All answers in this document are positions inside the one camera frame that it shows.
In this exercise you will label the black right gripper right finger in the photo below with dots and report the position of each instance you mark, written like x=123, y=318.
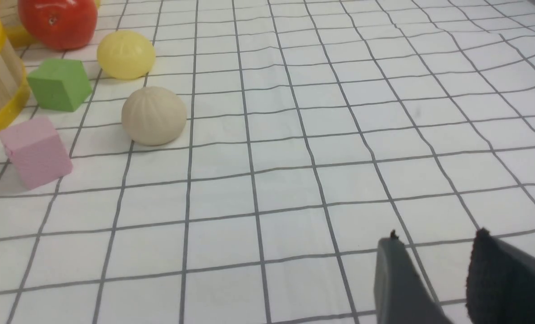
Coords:
x=500, y=282

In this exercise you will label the white grid tablecloth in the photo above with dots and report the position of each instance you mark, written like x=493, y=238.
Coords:
x=314, y=128

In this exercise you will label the beige bun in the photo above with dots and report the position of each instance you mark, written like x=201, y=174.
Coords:
x=153, y=116

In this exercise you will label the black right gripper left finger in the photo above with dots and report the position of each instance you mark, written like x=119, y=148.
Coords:
x=399, y=294

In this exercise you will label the green foam cube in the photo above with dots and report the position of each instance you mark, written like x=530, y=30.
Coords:
x=60, y=84

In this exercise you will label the red apple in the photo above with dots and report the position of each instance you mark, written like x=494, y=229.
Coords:
x=59, y=24

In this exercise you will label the yellow bun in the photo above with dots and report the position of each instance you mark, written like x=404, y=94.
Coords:
x=126, y=55

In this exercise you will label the bamboo steamer lid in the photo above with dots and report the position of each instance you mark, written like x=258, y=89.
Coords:
x=16, y=33

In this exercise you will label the pink foam cube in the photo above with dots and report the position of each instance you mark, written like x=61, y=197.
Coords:
x=36, y=150

